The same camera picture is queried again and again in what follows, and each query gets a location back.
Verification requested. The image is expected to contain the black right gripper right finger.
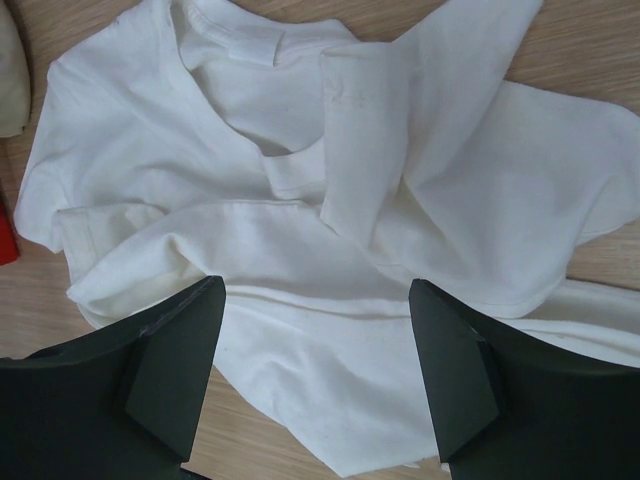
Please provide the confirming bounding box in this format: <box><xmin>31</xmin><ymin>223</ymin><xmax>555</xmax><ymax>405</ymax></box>
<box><xmin>409</xmin><ymin>280</ymin><xmax>639</xmax><ymax>479</ymax></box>

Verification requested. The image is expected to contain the white t-shirt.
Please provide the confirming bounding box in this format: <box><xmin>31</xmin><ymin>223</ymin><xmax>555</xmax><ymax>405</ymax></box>
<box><xmin>14</xmin><ymin>1</ymin><xmax>639</xmax><ymax>477</ymax></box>

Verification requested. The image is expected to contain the red plastic bin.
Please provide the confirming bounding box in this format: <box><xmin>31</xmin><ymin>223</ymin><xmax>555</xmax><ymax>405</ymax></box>
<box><xmin>0</xmin><ymin>201</ymin><xmax>20</xmax><ymax>266</ymax></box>

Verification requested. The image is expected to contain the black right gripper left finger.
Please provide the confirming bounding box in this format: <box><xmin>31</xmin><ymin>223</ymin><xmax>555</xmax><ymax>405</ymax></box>
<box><xmin>1</xmin><ymin>276</ymin><xmax>225</xmax><ymax>479</ymax></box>

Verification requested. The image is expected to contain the beige t-shirt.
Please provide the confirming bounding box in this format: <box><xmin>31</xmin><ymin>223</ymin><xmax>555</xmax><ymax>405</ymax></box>
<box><xmin>0</xmin><ymin>1</ymin><xmax>31</xmax><ymax>139</ymax></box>

